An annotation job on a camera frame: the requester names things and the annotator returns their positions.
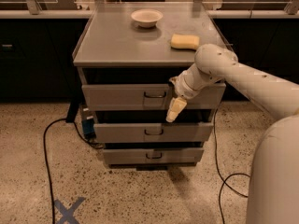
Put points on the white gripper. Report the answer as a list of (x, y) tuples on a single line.
[(181, 87)]

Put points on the grey top drawer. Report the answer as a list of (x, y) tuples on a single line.
[(125, 97)]

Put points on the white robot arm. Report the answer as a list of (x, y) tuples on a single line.
[(274, 179)]

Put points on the grey drawer cabinet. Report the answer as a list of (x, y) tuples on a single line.
[(115, 50)]

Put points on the grey middle drawer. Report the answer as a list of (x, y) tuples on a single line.
[(152, 132)]

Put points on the yellow sponge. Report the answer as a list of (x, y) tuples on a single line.
[(185, 41)]

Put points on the blue power box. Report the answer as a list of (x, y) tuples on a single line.
[(87, 122)]

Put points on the white ceramic bowl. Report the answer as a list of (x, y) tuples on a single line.
[(146, 18)]

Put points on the dark lab counter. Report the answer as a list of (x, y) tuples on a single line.
[(36, 54)]

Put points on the blue tape cross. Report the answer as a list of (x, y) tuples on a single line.
[(68, 213)]

